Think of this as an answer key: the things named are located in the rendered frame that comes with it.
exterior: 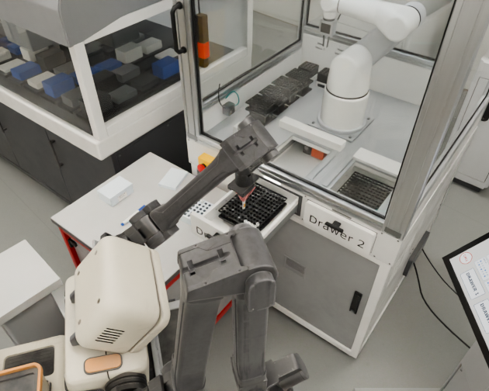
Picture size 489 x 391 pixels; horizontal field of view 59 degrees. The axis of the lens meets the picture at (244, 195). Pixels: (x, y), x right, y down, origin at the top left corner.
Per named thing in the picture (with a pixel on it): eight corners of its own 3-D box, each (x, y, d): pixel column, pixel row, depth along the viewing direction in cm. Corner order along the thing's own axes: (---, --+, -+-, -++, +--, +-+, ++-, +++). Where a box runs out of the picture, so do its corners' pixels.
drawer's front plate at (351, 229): (369, 255, 162) (375, 236, 155) (303, 221, 175) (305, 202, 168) (371, 252, 163) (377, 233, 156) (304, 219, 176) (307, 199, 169)
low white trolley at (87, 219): (175, 383, 209) (153, 292, 157) (91, 314, 236) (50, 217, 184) (247, 301, 243) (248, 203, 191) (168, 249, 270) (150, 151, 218)
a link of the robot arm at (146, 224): (119, 235, 112) (132, 251, 112) (147, 212, 110) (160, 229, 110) (134, 227, 121) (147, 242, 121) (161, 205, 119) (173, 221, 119)
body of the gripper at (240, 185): (259, 180, 152) (260, 165, 147) (241, 198, 147) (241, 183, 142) (245, 172, 155) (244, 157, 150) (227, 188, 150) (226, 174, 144)
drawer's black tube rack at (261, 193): (254, 241, 165) (254, 230, 160) (218, 221, 172) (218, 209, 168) (286, 209, 178) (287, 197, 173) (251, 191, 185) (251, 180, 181)
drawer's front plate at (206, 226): (251, 268, 158) (251, 249, 150) (192, 232, 170) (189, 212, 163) (254, 265, 159) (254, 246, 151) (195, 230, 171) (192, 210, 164)
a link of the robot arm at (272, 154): (234, 126, 97) (263, 164, 97) (254, 111, 97) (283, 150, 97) (234, 150, 140) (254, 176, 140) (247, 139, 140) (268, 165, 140)
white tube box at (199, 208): (197, 228, 180) (196, 222, 177) (181, 220, 183) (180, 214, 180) (214, 210, 188) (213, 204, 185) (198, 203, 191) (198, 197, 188)
